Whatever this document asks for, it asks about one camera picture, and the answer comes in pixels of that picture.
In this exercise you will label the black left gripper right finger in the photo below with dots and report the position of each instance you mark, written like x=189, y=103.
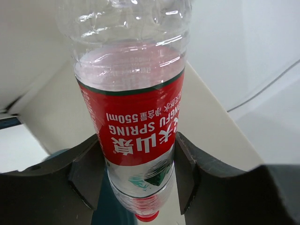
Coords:
x=212, y=192

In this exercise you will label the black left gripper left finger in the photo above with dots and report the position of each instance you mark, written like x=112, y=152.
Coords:
x=15, y=195

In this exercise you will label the red label plastic bottle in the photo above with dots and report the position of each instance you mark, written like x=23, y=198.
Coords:
x=129, y=60

